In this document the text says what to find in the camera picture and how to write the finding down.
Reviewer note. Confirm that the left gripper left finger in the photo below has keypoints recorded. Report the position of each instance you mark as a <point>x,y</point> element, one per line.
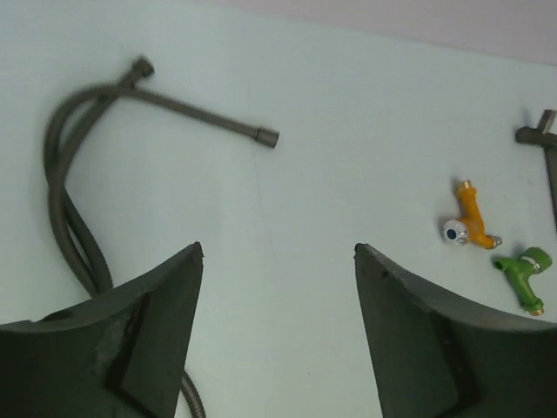
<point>120,354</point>

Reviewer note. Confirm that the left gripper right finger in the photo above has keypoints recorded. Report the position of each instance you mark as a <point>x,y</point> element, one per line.
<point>435,353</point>

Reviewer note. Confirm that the green water faucet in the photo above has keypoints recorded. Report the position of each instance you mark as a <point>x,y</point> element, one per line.
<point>519,270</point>

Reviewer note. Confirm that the orange water faucet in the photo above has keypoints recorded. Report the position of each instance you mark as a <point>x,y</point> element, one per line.
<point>469,228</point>

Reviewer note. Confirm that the dark metal faucet spout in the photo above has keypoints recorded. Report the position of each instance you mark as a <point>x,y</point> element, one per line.
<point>542,137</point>

